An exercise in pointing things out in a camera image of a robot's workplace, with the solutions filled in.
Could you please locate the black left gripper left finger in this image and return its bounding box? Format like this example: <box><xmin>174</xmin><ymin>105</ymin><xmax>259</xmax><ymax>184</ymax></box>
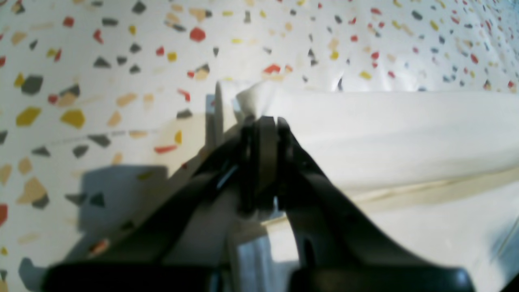
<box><xmin>42</xmin><ymin>116</ymin><xmax>276</xmax><ymax>292</ymax></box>

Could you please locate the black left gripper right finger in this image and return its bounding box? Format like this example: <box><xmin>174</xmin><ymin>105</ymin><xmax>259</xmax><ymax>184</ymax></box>
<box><xmin>277</xmin><ymin>118</ymin><xmax>475</xmax><ymax>292</ymax></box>

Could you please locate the white printed T-shirt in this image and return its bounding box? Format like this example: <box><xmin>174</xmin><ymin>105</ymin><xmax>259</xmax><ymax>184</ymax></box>
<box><xmin>154</xmin><ymin>79</ymin><xmax>519</xmax><ymax>292</ymax></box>

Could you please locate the terrazzo pattern tablecloth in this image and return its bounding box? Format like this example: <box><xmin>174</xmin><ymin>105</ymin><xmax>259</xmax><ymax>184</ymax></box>
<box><xmin>0</xmin><ymin>0</ymin><xmax>518</xmax><ymax>292</ymax></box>

